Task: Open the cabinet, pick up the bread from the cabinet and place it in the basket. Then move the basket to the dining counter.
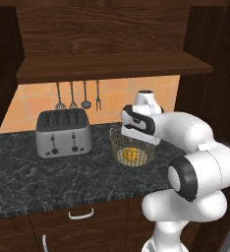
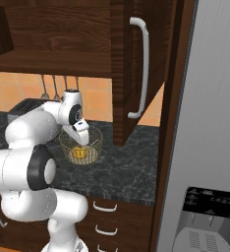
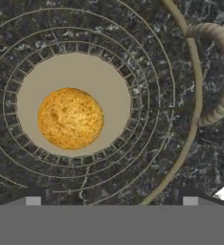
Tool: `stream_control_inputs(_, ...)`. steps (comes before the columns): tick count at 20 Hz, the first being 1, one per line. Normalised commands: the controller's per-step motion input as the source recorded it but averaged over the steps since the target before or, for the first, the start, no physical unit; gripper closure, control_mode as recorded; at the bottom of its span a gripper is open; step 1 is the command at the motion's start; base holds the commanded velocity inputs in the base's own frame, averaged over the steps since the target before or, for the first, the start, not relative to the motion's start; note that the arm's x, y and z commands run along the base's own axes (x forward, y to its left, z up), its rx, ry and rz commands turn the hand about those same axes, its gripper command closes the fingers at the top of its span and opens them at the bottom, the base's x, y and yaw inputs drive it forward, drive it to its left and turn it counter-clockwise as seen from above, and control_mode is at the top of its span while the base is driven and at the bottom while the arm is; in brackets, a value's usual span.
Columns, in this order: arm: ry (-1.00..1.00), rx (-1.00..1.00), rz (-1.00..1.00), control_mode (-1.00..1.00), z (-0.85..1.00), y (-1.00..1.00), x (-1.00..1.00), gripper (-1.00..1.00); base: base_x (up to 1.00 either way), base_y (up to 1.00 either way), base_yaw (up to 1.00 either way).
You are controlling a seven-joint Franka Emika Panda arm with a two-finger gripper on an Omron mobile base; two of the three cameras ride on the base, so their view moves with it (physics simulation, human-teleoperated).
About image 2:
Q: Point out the black and silver toaster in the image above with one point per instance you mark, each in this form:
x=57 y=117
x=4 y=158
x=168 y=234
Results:
x=23 y=107

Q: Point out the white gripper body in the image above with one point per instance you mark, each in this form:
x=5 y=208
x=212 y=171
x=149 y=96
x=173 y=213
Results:
x=79 y=136

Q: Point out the yellow round food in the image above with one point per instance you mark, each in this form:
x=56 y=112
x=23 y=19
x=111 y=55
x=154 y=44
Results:
x=80 y=153

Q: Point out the dark wood base cabinet door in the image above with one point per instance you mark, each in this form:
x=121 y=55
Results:
x=18 y=233

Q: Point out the dark wood fridge side panel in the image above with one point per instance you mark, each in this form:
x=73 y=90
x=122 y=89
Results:
x=172 y=114

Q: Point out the dark wood wall cabinet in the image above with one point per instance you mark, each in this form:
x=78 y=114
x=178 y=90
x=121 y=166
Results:
x=54 y=36

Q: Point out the dark wood drawer front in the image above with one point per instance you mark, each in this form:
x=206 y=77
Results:
x=133 y=234
x=133 y=248
x=133 y=211

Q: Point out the hanging metal utensil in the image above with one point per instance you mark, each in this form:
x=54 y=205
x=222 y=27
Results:
x=65 y=83
x=44 y=94
x=56 y=95
x=77 y=83

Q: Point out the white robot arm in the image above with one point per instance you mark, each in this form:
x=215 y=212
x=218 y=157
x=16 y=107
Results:
x=22 y=170

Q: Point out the grey fridge with dispenser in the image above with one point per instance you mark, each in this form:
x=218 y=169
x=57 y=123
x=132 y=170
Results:
x=208 y=114

